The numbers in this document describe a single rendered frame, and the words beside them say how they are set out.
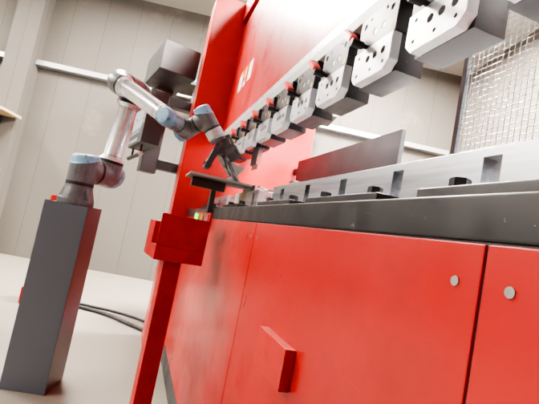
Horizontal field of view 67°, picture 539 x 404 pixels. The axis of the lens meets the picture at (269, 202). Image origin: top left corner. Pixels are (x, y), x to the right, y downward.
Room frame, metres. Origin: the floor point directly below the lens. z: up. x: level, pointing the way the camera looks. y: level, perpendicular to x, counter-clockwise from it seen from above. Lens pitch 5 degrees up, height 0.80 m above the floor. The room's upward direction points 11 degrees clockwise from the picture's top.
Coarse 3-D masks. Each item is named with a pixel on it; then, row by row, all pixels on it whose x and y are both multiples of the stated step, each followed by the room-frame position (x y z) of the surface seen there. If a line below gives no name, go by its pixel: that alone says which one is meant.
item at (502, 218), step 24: (528, 192) 0.33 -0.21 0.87; (216, 216) 1.61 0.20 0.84; (240, 216) 1.24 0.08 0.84; (264, 216) 1.00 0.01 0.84; (288, 216) 0.84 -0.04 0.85; (312, 216) 0.73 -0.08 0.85; (336, 216) 0.64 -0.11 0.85; (360, 216) 0.57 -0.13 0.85; (384, 216) 0.52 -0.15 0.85; (408, 216) 0.47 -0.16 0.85; (432, 216) 0.43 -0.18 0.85; (456, 216) 0.40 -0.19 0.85; (480, 216) 0.37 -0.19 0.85; (504, 216) 0.35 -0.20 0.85; (528, 216) 0.32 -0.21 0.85; (480, 240) 0.37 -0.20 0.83; (504, 240) 0.34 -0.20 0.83; (528, 240) 0.32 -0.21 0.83
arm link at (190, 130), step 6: (186, 120) 1.67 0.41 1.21; (192, 120) 1.69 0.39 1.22; (186, 126) 1.67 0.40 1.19; (192, 126) 1.70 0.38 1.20; (174, 132) 1.72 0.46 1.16; (180, 132) 1.68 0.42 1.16; (186, 132) 1.69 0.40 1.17; (192, 132) 1.72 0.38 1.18; (198, 132) 1.73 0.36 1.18; (180, 138) 1.73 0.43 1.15; (186, 138) 1.74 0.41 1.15
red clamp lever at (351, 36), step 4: (344, 32) 0.91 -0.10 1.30; (348, 32) 0.90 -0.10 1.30; (352, 32) 0.91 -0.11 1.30; (344, 36) 0.91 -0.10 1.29; (348, 36) 0.88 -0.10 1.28; (352, 36) 0.88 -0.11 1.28; (356, 36) 0.88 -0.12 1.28; (348, 40) 0.89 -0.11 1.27; (352, 40) 0.85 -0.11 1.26; (356, 40) 0.85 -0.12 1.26; (360, 40) 0.86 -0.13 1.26; (352, 44) 0.85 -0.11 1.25; (356, 44) 0.85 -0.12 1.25; (360, 44) 0.86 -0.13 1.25; (364, 44) 0.86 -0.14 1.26; (360, 48) 0.86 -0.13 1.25; (364, 48) 0.87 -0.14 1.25
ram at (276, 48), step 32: (288, 0) 1.62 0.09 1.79; (320, 0) 1.24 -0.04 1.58; (352, 0) 1.00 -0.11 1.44; (384, 0) 0.84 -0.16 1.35; (256, 32) 2.16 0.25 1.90; (288, 32) 1.53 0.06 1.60; (320, 32) 1.18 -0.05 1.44; (256, 64) 1.99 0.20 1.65; (288, 64) 1.45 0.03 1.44; (256, 96) 1.85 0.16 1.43; (224, 128) 2.54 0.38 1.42
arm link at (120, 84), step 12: (120, 72) 1.72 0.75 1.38; (108, 84) 1.74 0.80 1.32; (120, 84) 1.70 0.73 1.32; (132, 84) 1.69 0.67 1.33; (132, 96) 1.67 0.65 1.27; (144, 96) 1.65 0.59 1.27; (144, 108) 1.65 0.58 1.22; (156, 108) 1.61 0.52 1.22; (168, 108) 1.57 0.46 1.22; (168, 120) 1.57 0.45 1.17; (180, 120) 1.63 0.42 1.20
